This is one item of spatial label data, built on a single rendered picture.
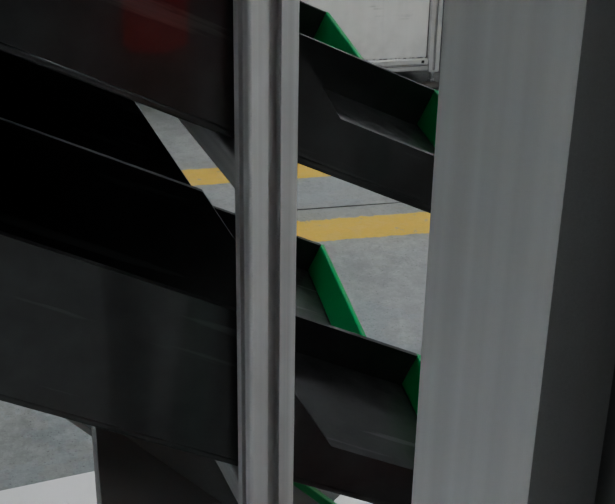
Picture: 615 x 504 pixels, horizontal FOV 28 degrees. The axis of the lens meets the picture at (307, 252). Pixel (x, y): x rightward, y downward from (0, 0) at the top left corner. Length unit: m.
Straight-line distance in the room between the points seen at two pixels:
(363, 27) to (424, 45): 0.25
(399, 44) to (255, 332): 4.25
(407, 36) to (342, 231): 1.29
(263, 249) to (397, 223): 3.21
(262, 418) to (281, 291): 0.06
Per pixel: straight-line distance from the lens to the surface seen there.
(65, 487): 1.21
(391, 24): 4.70
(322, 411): 0.66
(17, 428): 2.83
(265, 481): 0.55
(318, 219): 3.70
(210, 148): 0.54
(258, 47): 0.46
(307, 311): 0.79
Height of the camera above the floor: 1.59
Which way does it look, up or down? 27 degrees down
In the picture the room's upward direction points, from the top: 1 degrees clockwise
